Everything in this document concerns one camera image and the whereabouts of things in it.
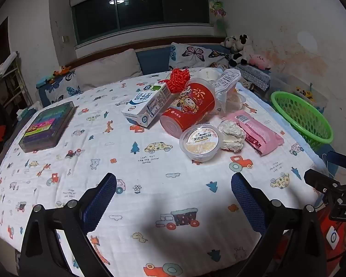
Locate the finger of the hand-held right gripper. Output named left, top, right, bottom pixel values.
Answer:
left=304, top=169, right=342, bottom=193
left=323, top=150, right=346, bottom=177

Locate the small butterfly print pillow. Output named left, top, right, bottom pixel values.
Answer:
left=44, top=72, right=84, bottom=105

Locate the black white cow plush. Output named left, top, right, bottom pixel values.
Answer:
left=221, top=34, right=255, bottom=67

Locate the teal plush toy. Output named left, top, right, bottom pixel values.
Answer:
left=36, top=76, right=55, bottom=89

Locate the colourful block box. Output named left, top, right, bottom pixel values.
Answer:
left=18, top=101, right=77, bottom=154

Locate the blue headboard cushion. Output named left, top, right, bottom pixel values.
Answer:
left=135, top=46, right=173, bottom=76

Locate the clear plastic bottle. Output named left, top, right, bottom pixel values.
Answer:
left=214, top=69, right=243, bottom=114

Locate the red paper bucket cup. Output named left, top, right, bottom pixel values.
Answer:
left=160, top=78, right=217, bottom=139

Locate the pink snack packet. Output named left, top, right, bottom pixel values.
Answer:
left=223, top=110, right=285, bottom=157

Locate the white paper cup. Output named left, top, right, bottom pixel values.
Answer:
left=197, top=67, right=220, bottom=82

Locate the white printed blanket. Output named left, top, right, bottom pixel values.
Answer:
left=0, top=67, right=329, bottom=277

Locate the large butterfly print pillow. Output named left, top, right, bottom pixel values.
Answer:
left=169, top=42, right=232, bottom=70

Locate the white metal rack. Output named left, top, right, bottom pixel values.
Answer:
left=0, top=51, right=25, bottom=108

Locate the green plastic basket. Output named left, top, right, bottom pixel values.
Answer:
left=270, top=91, right=334, bottom=151

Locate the black white patterned cloth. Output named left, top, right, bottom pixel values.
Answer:
left=233, top=65, right=272, bottom=92

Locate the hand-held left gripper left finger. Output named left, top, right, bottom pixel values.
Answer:
left=19, top=172, right=117, bottom=277

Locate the red mesh net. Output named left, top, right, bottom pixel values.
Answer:
left=158, top=68, right=191, bottom=93

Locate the orange plush toy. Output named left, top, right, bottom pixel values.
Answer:
left=53, top=65, right=73, bottom=77

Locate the flower wall decoration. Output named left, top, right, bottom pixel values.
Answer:
left=209, top=0, right=229, bottom=31

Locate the pink plush toy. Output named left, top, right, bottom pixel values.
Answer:
left=249, top=54, right=272, bottom=70

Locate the dark window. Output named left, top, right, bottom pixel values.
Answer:
left=72, top=0, right=211, bottom=47

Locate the clear storage box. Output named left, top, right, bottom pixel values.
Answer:
left=265, top=74, right=330, bottom=111

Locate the crumpled white tissue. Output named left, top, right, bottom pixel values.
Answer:
left=218, top=120, right=246, bottom=152

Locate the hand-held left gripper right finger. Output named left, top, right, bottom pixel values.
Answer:
left=231, top=172, right=328, bottom=277

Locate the white blue milk carton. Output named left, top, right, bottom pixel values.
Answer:
left=121, top=82, right=172, bottom=128

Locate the yellow toy vehicle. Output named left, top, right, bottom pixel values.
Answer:
left=295, top=86, right=316, bottom=100

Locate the beige pillow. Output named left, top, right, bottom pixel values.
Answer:
left=74, top=48, right=142, bottom=89

